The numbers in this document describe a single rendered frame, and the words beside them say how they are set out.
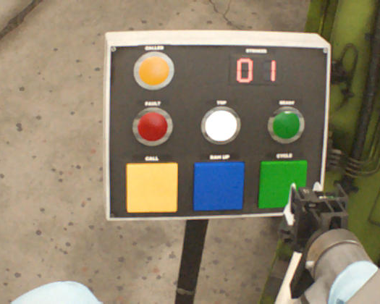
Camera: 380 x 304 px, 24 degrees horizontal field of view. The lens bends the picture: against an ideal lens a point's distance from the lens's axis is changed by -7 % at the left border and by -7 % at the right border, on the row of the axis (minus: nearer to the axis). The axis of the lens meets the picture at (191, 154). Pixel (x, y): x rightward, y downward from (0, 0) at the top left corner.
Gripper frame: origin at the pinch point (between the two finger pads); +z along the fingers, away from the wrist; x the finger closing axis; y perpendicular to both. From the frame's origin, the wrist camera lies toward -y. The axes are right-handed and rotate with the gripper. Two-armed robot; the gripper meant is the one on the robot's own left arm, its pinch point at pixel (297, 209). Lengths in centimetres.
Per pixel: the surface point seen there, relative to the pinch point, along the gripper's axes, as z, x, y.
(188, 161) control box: 10.3, 14.6, 4.1
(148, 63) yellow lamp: 10.0, 20.8, 19.2
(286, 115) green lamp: 10.0, 0.0, 11.1
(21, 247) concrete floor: 111, 48, -58
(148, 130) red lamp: 9.9, 20.6, 9.0
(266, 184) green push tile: 9.6, 2.8, 0.4
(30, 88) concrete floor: 166, 45, -26
